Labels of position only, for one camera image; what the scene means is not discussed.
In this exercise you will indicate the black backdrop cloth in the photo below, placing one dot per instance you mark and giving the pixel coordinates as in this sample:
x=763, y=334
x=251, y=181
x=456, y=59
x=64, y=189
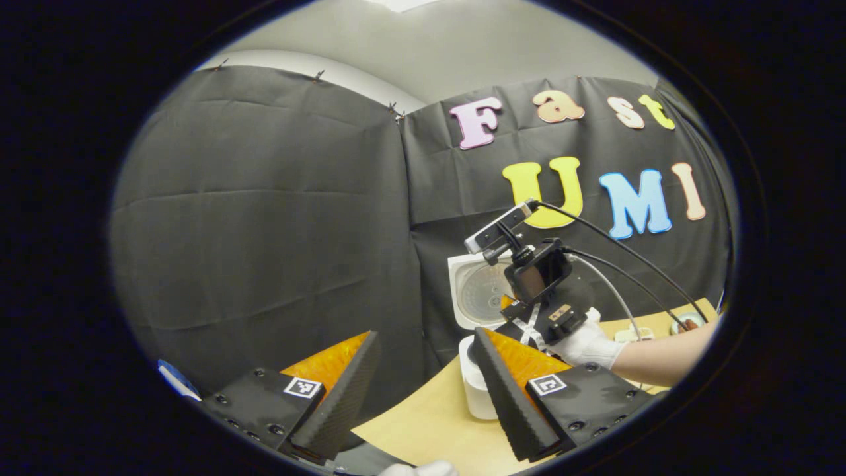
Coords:
x=264, y=231

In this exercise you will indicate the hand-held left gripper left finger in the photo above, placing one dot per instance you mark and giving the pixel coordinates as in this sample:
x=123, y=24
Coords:
x=345, y=402

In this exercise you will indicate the blue and white object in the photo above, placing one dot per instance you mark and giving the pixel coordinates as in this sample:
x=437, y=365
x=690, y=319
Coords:
x=177, y=382

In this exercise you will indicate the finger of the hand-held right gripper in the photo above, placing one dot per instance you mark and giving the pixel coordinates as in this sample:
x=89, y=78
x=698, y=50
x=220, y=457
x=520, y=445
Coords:
x=507, y=303

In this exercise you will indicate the white divided bean dish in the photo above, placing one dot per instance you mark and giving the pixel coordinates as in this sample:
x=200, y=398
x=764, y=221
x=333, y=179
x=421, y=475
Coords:
x=634, y=335

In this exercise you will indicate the white rice cooker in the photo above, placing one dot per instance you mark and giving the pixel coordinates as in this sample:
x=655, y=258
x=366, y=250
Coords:
x=479, y=398

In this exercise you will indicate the pale green plate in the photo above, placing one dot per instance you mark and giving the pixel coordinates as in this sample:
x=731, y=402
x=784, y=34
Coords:
x=681, y=318

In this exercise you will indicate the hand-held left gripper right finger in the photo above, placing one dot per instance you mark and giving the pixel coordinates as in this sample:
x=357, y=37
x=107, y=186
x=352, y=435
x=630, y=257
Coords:
x=505, y=396

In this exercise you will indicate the large ceiling light panel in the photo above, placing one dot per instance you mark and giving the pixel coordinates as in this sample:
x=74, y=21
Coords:
x=403, y=4

